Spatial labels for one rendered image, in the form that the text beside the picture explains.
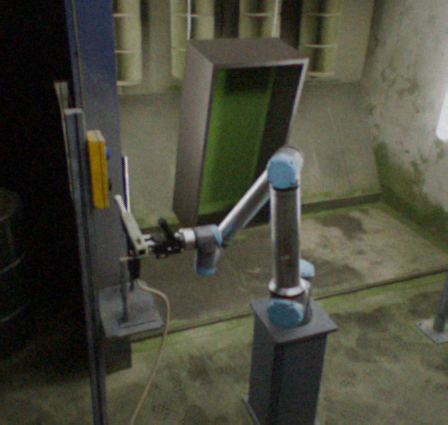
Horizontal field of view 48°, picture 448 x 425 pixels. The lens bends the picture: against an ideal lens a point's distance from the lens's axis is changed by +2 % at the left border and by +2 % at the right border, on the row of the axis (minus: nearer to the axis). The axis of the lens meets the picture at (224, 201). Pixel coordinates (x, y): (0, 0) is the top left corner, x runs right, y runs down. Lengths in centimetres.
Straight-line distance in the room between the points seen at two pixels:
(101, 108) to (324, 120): 295
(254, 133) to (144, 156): 109
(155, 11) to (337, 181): 218
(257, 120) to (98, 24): 153
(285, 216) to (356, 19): 335
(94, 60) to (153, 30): 202
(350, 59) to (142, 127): 210
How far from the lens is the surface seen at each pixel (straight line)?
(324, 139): 479
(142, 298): 220
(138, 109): 423
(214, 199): 361
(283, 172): 180
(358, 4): 500
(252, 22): 411
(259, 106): 336
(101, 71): 223
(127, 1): 377
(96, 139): 176
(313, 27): 439
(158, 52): 424
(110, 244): 254
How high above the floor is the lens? 211
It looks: 26 degrees down
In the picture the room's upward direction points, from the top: 2 degrees clockwise
